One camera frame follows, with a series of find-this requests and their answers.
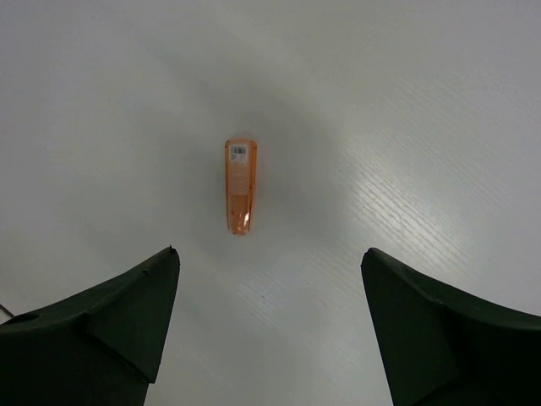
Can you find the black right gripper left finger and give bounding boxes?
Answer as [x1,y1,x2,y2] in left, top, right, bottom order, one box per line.
[1,247,180,405]

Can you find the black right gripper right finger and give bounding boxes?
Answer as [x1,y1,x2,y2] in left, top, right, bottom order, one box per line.
[361,248,540,405]

